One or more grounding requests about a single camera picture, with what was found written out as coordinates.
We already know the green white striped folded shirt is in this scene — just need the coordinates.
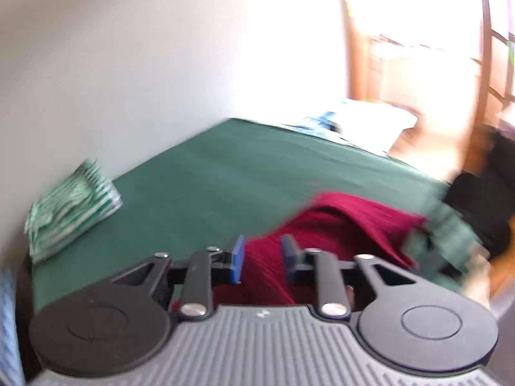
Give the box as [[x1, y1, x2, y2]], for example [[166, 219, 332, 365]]
[[23, 158, 122, 264]]

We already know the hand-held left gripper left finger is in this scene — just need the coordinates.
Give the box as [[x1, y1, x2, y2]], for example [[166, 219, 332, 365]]
[[110, 234, 246, 322]]

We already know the wooden furniture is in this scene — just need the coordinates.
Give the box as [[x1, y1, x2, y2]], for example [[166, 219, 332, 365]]
[[346, 32, 483, 181]]

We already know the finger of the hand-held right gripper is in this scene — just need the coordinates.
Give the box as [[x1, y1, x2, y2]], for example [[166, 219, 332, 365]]
[[402, 225, 441, 274]]

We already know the white bundle with blue print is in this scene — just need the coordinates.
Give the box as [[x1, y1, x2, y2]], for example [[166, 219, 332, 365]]
[[281, 100, 420, 156]]

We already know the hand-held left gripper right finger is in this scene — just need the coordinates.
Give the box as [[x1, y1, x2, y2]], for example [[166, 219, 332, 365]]
[[280, 234, 417, 320]]

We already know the red knit sweater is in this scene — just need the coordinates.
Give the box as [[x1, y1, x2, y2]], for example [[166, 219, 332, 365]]
[[172, 191, 430, 315]]

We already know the window frame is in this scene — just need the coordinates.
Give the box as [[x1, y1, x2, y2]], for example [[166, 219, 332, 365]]
[[477, 0, 515, 123]]

